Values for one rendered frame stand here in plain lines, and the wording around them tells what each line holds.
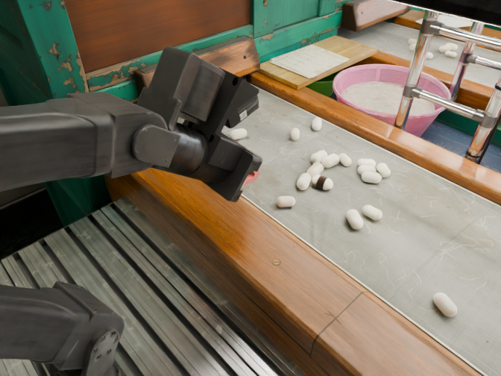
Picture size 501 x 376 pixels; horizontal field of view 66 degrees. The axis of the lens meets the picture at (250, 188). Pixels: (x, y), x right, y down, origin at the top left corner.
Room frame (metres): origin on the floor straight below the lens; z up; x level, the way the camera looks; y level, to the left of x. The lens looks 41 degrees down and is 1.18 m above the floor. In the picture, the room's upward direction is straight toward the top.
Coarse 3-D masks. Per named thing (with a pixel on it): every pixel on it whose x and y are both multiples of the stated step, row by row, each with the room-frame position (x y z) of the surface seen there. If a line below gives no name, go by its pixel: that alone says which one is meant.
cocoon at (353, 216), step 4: (348, 212) 0.44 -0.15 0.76; (352, 212) 0.43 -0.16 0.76; (356, 212) 0.44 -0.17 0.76; (348, 216) 0.43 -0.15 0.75; (352, 216) 0.43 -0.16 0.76; (356, 216) 0.42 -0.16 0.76; (360, 216) 0.43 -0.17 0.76; (348, 220) 0.43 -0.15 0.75; (352, 220) 0.42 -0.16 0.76; (356, 220) 0.42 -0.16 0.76; (360, 220) 0.42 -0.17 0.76; (352, 224) 0.42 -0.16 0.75; (356, 224) 0.41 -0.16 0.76; (360, 224) 0.41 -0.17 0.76; (356, 228) 0.41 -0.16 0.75
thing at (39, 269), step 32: (96, 224) 0.51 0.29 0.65; (128, 224) 0.51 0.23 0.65; (32, 256) 0.42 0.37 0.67; (64, 256) 0.42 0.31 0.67; (96, 256) 0.42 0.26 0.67; (128, 256) 0.43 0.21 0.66; (160, 256) 0.43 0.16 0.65; (96, 288) 0.36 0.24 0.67; (128, 288) 0.36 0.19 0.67; (160, 288) 0.36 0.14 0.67; (192, 288) 0.37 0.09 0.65; (128, 320) 0.30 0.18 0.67; (160, 320) 0.30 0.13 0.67; (192, 320) 0.30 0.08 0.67; (224, 320) 0.31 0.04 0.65; (128, 352) 0.25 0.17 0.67; (160, 352) 0.25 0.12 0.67; (192, 352) 0.25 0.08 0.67; (224, 352) 0.25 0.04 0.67; (256, 352) 0.26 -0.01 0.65
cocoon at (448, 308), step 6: (438, 294) 0.29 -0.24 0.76; (444, 294) 0.29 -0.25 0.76; (438, 300) 0.28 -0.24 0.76; (444, 300) 0.28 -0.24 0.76; (450, 300) 0.28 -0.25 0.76; (438, 306) 0.28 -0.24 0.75; (444, 306) 0.27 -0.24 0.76; (450, 306) 0.27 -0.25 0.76; (444, 312) 0.27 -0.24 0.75; (450, 312) 0.26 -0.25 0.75; (456, 312) 0.26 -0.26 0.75
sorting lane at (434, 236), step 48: (288, 144) 0.65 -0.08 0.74; (336, 144) 0.65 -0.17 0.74; (288, 192) 0.50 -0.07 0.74; (336, 192) 0.50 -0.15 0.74; (384, 192) 0.50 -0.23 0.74; (432, 192) 0.50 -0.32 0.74; (336, 240) 0.39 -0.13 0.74; (384, 240) 0.39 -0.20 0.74; (432, 240) 0.39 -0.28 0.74; (480, 240) 0.39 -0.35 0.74; (384, 288) 0.31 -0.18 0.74; (432, 288) 0.31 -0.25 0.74; (480, 288) 0.31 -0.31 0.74; (432, 336) 0.24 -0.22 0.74; (480, 336) 0.24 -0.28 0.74
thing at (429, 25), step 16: (432, 16) 0.68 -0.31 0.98; (432, 32) 0.68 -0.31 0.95; (448, 32) 0.66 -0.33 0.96; (464, 32) 0.64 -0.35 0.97; (416, 48) 0.69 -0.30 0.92; (496, 48) 0.60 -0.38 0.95; (416, 64) 0.68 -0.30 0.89; (416, 80) 0.68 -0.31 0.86; (416, 96) 0.67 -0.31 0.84; (432, 96) 0.65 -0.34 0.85; (496, 96) 0.57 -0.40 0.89; (400, 112) 0.68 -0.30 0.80; (464, 112) 0.60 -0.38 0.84; (480, 112) 0.59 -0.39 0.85; (496, 112) 0.57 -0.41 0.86; (400, 128) 0.68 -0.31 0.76; (480, 128) 0.58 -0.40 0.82; (496, 128) 0.57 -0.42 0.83; (480, 144) 0.57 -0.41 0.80; (480, 160) 0.57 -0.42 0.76
